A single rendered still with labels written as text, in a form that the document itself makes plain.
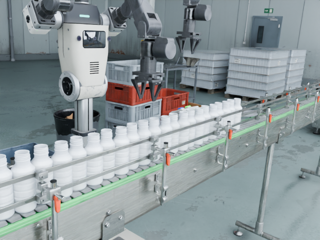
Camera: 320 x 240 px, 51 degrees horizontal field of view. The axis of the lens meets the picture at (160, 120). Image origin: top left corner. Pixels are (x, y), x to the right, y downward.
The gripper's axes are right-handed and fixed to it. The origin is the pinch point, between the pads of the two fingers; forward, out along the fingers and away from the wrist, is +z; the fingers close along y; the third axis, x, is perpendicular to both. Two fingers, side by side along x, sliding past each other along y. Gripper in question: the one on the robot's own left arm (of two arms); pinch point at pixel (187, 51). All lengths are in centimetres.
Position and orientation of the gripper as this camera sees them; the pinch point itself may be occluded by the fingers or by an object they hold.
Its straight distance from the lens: 163.9
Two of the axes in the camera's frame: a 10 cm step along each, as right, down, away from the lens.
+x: -6.5, 1.6, -7.4
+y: -7.6, -2.1, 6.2
